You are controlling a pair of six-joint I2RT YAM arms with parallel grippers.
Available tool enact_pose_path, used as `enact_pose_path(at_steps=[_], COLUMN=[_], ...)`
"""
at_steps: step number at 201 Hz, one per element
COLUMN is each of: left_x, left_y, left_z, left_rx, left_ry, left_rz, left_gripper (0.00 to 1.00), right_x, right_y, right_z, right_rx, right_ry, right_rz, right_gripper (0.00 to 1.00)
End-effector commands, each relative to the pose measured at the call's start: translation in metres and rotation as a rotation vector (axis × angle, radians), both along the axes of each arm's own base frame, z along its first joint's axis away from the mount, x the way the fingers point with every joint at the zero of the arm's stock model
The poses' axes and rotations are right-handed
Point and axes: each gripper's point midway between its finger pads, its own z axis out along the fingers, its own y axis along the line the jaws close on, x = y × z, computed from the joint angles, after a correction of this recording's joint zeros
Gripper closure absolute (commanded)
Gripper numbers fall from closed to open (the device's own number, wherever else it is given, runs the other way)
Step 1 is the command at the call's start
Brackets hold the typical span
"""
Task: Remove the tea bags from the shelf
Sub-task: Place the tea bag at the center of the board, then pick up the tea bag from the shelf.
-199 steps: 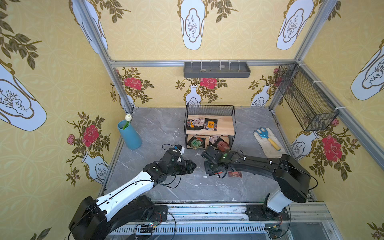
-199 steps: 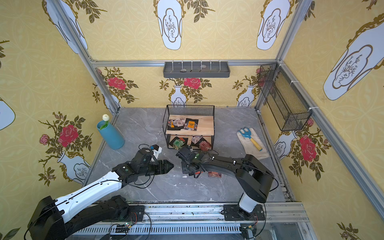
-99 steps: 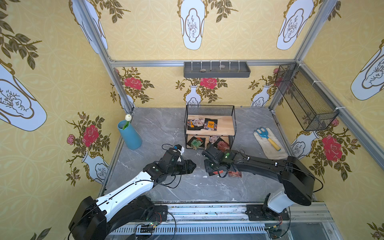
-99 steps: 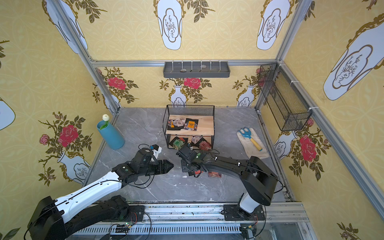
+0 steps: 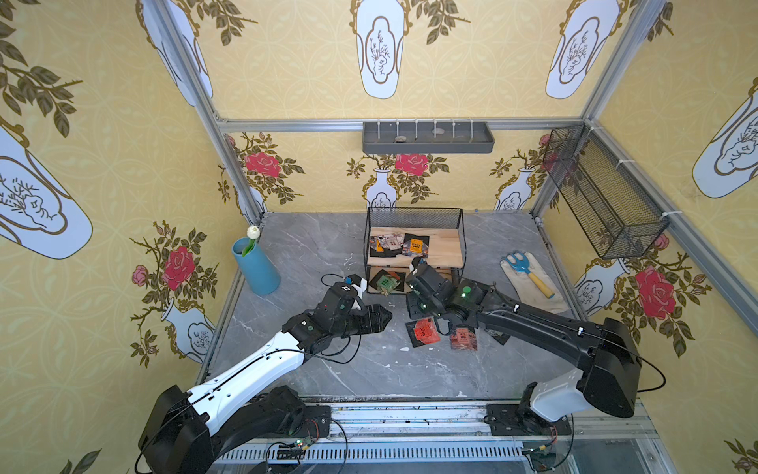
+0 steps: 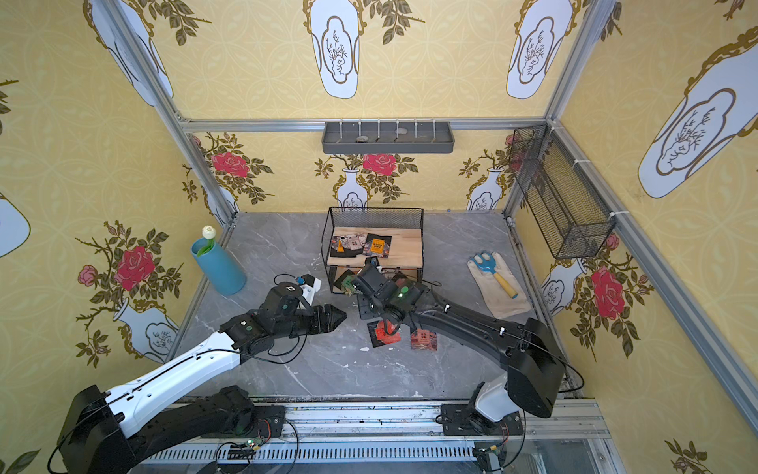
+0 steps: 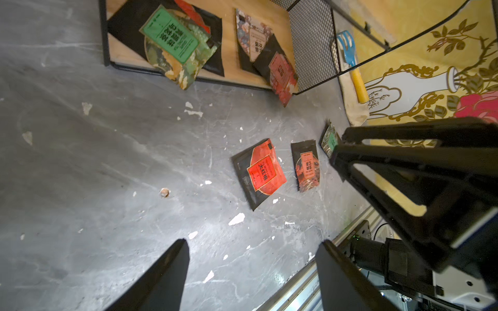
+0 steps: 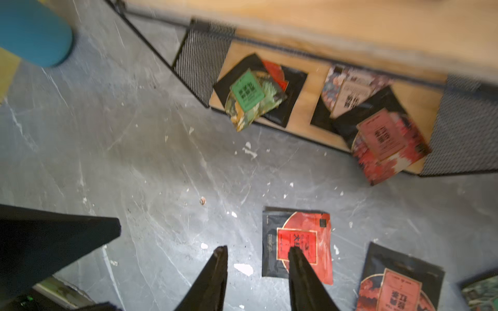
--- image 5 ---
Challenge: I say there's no red label tea bag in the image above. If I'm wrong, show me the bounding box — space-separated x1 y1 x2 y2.
406 318 441 348

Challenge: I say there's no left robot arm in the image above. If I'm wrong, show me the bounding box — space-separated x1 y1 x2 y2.
136 276 393 473

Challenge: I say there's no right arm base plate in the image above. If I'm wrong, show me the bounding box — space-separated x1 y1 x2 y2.
484 403 572 438

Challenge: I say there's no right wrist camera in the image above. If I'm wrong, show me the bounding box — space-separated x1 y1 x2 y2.
409 257 428 276

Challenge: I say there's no black wire two-tier shelf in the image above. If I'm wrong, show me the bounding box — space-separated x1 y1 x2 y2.
363 207 467 296

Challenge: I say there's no beige cloth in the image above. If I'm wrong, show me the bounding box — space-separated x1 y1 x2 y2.
499 252 570 314

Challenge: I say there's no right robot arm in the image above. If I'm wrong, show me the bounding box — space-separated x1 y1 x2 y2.
406 258 647 433

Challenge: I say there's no white tulip flower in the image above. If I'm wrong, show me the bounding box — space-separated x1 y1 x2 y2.
241 225 261 257

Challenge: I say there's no blue yellow hand rake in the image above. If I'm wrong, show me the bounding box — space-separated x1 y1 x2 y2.
505 252 555 299

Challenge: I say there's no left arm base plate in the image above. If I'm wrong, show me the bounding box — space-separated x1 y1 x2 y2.
252 405 332 442

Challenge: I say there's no black mesh wall basket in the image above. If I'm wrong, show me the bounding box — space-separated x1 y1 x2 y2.
543 126 670 260

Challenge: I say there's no orange black tea bag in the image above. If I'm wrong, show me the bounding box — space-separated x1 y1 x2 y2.
402 233 430 258

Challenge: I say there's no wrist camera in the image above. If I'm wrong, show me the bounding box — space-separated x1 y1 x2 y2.
345 274 368 298
409 257 428 276

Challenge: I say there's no beige illustrated tea bag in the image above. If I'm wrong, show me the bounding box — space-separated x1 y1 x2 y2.
369 233 405 258

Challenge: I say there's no grey wall tray shelf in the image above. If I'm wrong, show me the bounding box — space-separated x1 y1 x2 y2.
361 120 495 155

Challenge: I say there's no blue cylindrical vase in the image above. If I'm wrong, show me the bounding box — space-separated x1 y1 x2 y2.
232 237 280 295

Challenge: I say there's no red house tea bag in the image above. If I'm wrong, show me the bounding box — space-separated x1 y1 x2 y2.
449 327 478 352

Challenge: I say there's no green tea bag lower shelf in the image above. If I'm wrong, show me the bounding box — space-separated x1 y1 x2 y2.
371 270 404 296

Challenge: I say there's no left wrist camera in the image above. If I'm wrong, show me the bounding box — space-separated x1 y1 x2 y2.
345 274 368 298

